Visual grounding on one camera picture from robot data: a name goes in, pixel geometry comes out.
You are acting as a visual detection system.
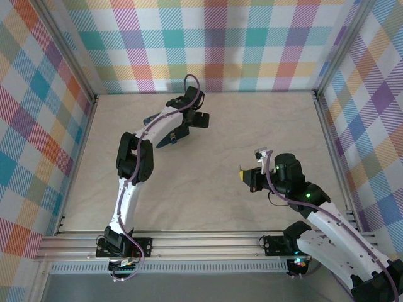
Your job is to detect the starry night painted tin box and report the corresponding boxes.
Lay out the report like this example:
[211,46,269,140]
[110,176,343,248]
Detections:
[143,115,190,148]

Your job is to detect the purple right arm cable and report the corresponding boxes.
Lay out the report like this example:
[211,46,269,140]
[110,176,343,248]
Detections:
[266,150,400,302]

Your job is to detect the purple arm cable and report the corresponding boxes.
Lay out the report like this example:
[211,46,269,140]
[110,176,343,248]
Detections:
[266,150,400,302]
[110,74,205,282]

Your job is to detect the aluminium side rail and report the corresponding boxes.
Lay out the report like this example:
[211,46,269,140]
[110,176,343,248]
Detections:
[55,94,100,237]
[312,91,363,232]

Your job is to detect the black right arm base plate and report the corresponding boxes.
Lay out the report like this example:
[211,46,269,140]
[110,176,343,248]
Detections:
[263,234,303,256]

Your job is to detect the aluminium mounting rail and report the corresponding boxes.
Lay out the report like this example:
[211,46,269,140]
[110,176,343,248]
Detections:
[34,231,382,262]

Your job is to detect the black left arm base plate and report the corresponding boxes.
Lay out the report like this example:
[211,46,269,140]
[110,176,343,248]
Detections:
[95,236,154,259]

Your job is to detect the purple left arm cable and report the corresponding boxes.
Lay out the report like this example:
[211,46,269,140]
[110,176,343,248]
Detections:
[110,74,205,282]

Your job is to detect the aluminium frame post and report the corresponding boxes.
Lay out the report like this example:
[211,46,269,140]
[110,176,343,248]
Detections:
[314,0,376,95]
[34,0,99,99]

